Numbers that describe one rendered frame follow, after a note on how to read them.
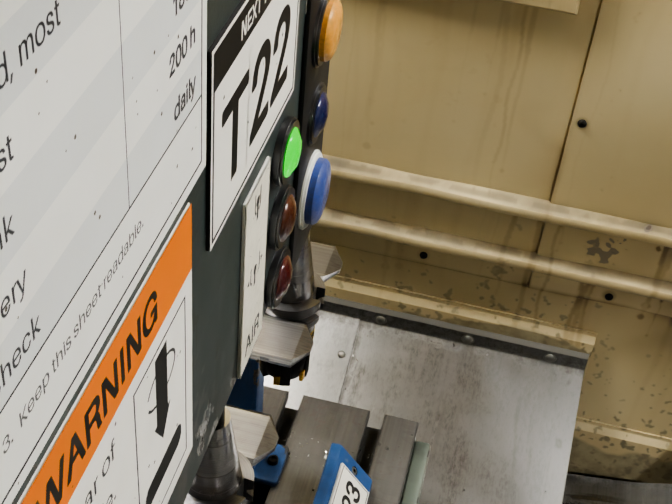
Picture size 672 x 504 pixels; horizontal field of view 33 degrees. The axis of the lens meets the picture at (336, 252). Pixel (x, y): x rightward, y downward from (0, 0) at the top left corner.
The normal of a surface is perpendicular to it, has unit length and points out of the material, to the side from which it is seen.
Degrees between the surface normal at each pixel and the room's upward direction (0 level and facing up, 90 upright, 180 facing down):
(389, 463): 0
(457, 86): 90
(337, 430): 0
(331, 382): 23
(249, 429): 0
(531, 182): 90
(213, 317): 90
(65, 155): 90
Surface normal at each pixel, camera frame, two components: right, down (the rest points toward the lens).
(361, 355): -0.02, -0.44
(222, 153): 0.97, 0.21
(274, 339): 0.08, -0.76
